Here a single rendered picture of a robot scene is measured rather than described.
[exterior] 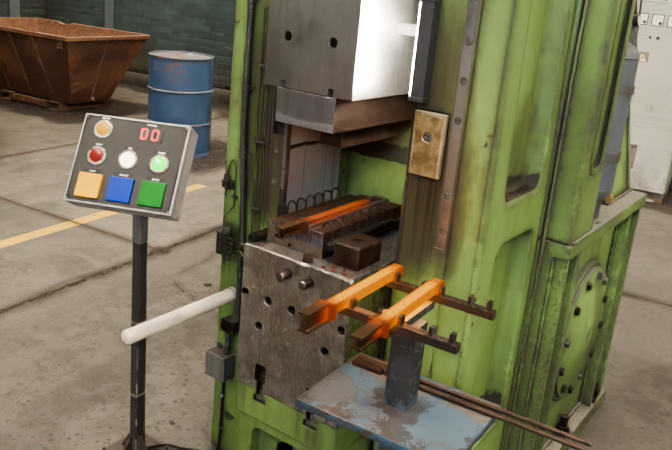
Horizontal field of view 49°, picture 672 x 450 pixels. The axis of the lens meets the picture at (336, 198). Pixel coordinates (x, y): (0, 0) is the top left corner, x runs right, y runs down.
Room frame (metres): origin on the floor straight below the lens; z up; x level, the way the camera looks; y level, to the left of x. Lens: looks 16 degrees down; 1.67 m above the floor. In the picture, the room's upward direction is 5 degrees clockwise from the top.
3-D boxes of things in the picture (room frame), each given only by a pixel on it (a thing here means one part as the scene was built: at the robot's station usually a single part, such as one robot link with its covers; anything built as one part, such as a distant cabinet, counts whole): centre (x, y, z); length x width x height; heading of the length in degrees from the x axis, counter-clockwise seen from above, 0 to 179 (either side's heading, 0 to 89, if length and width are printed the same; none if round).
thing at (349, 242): (1.94, -0.07, 0.95); 0.12 x 0.08 x 0.06; 146
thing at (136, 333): (2.11, 0.44, 0.62); 0.44 x 0.05 x 0.05; 146
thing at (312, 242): (2.16, -0.01, 0.96); 0.42 x 0.20 x 0.09; 146
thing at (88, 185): (2.12, 0.74, 1.01); 0.07 x 0.05 x 0.07; 81
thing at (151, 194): (2.09, 0.54, 1.01); 0.07 x 0.05 x 0.07; 81
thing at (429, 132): (1.92, -0.23, 1.27); 0.09 x 0.02 x 0.17; 56
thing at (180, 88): (6.67, 1.48, 0.44); 0.59 x 0.59 x 0.88
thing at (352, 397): (1.56, -0.20, 0.71); 0.40 x 0.30 x 0.02; 59
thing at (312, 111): (2.16, -0.01, 1.32); 0.42 x 0.20 x 0.10; 146
